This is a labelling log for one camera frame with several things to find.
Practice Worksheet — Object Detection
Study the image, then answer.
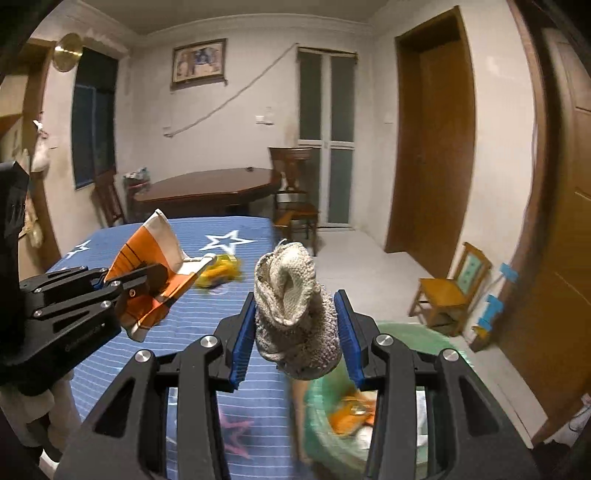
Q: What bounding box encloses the grey knitted cloth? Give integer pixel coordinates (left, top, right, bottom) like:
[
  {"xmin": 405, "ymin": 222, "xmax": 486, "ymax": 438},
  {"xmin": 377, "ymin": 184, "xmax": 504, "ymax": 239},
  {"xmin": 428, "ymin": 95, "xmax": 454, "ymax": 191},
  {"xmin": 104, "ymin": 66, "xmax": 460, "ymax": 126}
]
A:
[{"xmin": 253, "ymin": 241, "xmax": 342, "ymax": 381}]

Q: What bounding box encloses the brown door right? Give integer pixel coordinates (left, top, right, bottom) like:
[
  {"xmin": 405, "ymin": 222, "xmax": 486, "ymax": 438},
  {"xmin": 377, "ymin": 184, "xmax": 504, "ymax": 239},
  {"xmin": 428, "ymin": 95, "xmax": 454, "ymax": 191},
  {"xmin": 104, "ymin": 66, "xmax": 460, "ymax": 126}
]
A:
[{"xmin": 494, "ymin": 1, "xmax": 590, "ymax": 444}]

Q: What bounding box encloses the dark wooden chair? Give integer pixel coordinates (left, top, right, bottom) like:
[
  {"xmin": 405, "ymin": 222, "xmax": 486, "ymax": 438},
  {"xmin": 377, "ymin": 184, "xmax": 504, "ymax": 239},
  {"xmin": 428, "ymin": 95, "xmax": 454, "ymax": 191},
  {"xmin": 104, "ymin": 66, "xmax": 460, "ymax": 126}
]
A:
[
  {"xmin": 94, "ymin": 170, "xmax": 126, "ymax": 227},
  {"xmin": 269, "ymin": 147, "xmax": 319, "ymax": 256}
]

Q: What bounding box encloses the dark wooden dining table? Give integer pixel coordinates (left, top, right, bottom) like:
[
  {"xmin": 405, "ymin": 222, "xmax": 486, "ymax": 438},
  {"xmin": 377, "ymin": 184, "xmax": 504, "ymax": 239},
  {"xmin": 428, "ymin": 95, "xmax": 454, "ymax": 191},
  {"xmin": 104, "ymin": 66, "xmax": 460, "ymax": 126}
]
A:
[{"xmin": 134, "ymin": 167, "xmax": 281, "ymax": 218}]

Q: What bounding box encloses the brown door middle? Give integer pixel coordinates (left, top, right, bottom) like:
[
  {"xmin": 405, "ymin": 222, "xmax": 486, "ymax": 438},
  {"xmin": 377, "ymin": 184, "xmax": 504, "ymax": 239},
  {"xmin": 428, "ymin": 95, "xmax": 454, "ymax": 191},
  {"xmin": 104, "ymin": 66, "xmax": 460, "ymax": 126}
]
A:
[{"xmin": 386, "ymin": 6, "xmax": 476, "ymax": 277}]

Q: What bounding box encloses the framed wall picture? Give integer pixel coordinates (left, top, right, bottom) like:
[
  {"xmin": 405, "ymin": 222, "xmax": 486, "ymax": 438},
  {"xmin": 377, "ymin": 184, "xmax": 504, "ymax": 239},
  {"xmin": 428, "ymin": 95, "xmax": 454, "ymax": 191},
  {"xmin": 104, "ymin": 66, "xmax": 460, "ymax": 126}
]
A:
[{"xmin": 170, "ymin": 38, "xmax": 228, "ymax": 91}]

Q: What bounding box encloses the blue star tablecloth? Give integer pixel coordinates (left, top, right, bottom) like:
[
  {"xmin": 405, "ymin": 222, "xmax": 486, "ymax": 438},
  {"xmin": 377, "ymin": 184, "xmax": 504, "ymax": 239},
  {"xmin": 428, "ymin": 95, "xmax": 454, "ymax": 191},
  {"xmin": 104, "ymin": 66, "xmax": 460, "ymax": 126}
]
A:
[{"xmin": 70, "ymin": 216, "xmax": 301, "ymax": 479}]

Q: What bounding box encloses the white gloved left hand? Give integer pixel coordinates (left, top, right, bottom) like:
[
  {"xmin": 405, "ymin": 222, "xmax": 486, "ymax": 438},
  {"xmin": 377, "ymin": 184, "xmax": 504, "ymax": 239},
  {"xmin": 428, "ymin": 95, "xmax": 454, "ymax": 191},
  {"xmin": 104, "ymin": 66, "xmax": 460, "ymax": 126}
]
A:
[{"xmin": 1, "ymin": 370, "xmax": 81, "ymax": 462}]

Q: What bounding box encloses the round gold wall clock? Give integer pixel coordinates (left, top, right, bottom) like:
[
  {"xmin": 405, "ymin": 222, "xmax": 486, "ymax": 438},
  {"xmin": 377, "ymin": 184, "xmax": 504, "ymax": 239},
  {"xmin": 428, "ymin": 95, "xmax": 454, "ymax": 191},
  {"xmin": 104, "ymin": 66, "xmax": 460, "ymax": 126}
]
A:
[{"xmin": 52, "ymin": 33, "xmax": 83, "ymax": 73}]

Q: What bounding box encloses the white wall cable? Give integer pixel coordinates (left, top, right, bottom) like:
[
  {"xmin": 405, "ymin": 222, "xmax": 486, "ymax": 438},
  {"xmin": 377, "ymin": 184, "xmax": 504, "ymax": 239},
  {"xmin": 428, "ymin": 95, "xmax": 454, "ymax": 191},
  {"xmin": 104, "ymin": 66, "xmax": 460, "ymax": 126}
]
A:
[{"xmin": 163, "ymin": 42, "xmax": 299, "ymax": 139}]

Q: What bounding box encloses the dark wooden chair right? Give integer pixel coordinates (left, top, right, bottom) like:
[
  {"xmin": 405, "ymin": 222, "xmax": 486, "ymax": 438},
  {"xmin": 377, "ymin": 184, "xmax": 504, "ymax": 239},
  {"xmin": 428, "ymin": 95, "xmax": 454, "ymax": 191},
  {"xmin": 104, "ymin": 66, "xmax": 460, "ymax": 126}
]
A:
[{"xmin": 269, "ymin": 147, "xmax": 319, "ymax": 256}]

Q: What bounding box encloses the yellow plastic wrapper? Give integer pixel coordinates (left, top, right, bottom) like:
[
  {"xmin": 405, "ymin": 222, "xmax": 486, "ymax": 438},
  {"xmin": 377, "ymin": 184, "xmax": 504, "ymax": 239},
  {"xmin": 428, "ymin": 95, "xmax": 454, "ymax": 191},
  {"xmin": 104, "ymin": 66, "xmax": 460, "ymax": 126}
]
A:
[{"xmin": 194, "ymin": 254, "xmax": 242, "ymax": 289}]

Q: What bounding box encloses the orange white paper carton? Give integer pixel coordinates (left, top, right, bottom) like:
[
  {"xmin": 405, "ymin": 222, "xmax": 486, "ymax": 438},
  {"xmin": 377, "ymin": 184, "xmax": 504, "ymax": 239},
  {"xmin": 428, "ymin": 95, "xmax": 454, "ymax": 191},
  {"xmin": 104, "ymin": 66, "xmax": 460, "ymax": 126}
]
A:
[{"xmin": 104, "ymin": 210, "xmax": 215, "ymax": 342}]

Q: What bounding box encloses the brown door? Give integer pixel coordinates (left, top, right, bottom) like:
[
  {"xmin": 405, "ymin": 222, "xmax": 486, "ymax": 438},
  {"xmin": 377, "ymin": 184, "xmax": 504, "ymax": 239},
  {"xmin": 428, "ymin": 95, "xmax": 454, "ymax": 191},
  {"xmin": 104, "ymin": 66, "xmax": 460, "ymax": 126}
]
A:
[
  {"xmin": 386, "ymin": 6, "xmax": 476, "ymax": 277},
  {"xmin": 494, "ymin": 1, "xmax": 590, "ymax": 444}
]

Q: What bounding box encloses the dark window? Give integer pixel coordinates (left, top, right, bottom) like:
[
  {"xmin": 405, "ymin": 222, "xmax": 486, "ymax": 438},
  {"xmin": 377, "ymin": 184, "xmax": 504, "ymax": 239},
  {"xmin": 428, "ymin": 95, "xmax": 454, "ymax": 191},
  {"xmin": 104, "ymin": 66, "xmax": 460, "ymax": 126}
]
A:
[{"xmin": 71, "ymin": 48, "xmax": 118, "ymax": 189}]

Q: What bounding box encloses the dark wooden chair left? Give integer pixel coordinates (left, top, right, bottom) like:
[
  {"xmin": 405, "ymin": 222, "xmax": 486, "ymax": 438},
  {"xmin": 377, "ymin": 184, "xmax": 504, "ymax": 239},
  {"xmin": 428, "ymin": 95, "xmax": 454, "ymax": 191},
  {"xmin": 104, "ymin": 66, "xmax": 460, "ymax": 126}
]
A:
[{"xmin": 94, "ymin": 170, "xmax": 126, "ymax": 227}]

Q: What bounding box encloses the white glass double door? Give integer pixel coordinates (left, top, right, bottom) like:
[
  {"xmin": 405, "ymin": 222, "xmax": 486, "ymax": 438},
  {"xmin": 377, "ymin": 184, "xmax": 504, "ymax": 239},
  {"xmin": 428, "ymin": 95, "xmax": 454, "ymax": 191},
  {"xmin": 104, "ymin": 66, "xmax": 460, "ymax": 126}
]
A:
[{"xmin": 297, "ymin": 48, "xmax": 356, "ymax": 227}]

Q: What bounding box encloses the small yellow wooden chair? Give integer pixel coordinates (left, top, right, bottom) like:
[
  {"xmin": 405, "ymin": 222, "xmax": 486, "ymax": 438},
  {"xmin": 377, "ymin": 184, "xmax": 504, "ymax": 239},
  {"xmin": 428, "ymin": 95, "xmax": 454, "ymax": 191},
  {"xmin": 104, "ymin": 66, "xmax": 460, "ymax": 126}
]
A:
[{"xmin": 408, "ymin": 242, "xmax": 492, "ymax": 337}]

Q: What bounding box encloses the green lined trash bin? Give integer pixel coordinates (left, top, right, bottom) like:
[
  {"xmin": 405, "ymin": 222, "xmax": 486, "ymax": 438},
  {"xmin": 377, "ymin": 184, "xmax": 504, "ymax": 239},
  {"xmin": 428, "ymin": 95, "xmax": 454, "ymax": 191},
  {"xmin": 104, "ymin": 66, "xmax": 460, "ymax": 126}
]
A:
[{"xmin": 304, "ymin": 321, "xmax": 455, "ymax": 479}]

